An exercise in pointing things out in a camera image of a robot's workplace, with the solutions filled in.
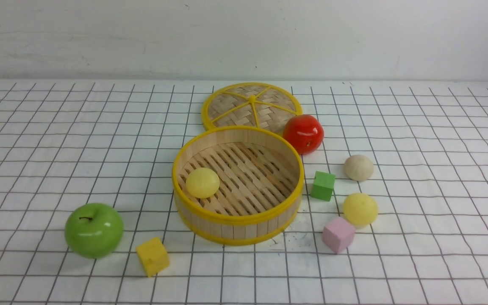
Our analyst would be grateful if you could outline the yellow bun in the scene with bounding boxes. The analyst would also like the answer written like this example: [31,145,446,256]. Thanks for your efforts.
[186,167,220,199]
[342,193,378,227]

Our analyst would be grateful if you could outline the white beige bun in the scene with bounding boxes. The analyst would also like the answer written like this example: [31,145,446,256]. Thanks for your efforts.
[343,154,374,182]

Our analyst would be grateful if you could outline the bamboo steamer tray yellow rim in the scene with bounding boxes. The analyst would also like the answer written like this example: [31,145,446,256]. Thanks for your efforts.
[171,126,305,246]

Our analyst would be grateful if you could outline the woven bamboo steamer lid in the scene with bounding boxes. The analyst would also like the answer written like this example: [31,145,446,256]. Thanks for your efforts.
[201,82,303,133]

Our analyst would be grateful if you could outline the red tomato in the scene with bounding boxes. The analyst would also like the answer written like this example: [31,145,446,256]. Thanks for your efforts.
[283,114,324,155]

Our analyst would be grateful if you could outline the green cube block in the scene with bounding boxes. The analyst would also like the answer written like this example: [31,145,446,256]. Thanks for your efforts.
[310,171,336,202]

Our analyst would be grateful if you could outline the pink cube block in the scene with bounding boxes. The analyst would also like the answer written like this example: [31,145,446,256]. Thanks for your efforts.
[322,216,356,254]

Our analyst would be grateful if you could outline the yellow cube block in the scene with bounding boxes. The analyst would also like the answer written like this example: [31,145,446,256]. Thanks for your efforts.
[136,237,170,277]

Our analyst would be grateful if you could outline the green apple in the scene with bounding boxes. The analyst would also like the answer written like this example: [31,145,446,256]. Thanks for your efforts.
[64,203,124,259]

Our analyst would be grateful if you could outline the white grid tablecloth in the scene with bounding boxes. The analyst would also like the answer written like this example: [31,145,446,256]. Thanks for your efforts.
[0,80,488,305]

